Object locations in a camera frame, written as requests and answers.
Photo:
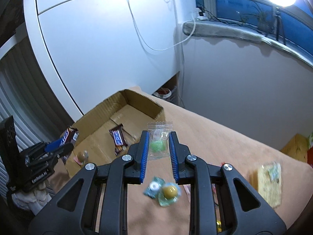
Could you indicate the gold ball candy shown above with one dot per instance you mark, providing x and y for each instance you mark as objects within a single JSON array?
[{"x": 82, "y": 156}]

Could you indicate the grey ribbed panel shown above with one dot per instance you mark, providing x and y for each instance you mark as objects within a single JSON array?
[{"x": 22, "y": 90}]

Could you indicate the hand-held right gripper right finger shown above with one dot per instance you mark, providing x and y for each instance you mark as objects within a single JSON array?
[{"x": 173, "y": 154}]

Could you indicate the cardboard box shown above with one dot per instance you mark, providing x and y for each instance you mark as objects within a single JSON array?
[{"x": 102, "y": 127}]

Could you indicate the red item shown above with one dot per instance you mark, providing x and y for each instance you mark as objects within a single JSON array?
[{"x": 310, "y": 155}]

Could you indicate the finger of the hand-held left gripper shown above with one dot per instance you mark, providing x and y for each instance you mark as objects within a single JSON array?
[
  {"x": 64, "y": 150},
  {"x": 55, "y": 144}
]

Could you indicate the clear packet with green candy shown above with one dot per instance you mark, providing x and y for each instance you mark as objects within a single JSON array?
[{"x": 157, "y": 144}]

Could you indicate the potted plant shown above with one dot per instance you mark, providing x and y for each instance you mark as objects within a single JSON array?
[{"x": 262, "y": 19}]

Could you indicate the white wardrobe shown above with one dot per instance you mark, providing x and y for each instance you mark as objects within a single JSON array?
[{"x": 97, "y": 41}]

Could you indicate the person's left hand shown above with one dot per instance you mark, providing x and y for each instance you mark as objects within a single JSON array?
[{"x": 33, "y": 197}]

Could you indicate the white power strip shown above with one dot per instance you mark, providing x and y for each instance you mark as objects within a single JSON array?
[{"x": 201, "y": 17}]

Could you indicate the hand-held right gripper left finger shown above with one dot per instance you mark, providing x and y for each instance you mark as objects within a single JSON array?
[{"x": 144, "y": 151}]

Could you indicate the brown chocolate bar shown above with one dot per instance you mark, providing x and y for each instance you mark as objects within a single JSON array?
[
  {"x": 71, "y": 134},
  {"x": 118, "y": 139}
]

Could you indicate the black tripod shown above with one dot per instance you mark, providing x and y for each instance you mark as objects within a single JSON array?
[{"x": 278, "y": 22}]

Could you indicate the teal packet with olive candy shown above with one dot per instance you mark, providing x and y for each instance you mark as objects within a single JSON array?
[{"x": 170, "y": 192}]

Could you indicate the yellow box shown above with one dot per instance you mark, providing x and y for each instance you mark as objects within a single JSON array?
[{"x": 294, "y": 148}]

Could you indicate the teal packet with white candy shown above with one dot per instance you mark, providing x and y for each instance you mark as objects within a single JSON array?
[{"x": 152, "y": 187}]

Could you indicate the yellow cracker packet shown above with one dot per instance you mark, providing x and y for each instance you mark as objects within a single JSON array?
[{"x": 267, "y": 183}]

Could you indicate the window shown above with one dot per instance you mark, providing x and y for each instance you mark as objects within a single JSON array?
[{"x": 229, "y": 7}]

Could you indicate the grey window sill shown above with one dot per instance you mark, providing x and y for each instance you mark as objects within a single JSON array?
[{"x": 232, "y": 31}]

